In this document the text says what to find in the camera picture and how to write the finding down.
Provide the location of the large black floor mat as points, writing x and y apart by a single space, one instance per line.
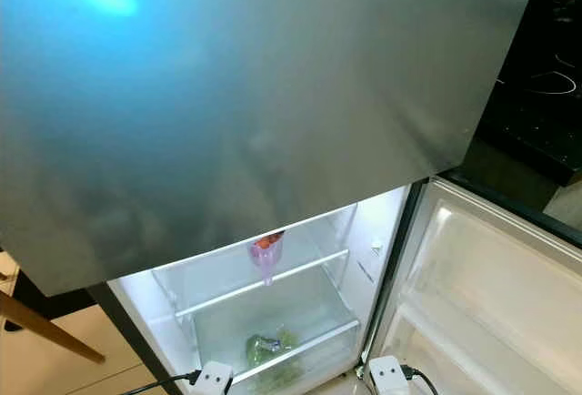
64 308

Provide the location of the glass fridge shelf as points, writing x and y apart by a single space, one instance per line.
318 262

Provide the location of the light wooden dining table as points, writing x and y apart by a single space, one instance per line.
55 331

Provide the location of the orange carrot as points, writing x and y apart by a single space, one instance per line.
269 241

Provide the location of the silver fridge freezer door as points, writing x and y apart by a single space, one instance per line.
273 95

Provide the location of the bagged green vegetables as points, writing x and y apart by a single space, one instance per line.
268 348

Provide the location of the silver fridge main door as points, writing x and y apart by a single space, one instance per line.
500 295

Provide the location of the clear crisper drawer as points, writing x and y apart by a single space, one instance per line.
318 341

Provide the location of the white fridge control dial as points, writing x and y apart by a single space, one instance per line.
378 248

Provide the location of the black glass cooktop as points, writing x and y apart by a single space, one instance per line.
536 122

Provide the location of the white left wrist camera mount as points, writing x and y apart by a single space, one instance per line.
215 381

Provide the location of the purple plastic measuring jug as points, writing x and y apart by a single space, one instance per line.
267 262

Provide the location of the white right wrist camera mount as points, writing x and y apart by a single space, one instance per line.
389 379

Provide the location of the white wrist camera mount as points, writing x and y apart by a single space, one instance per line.
389 379
215 381

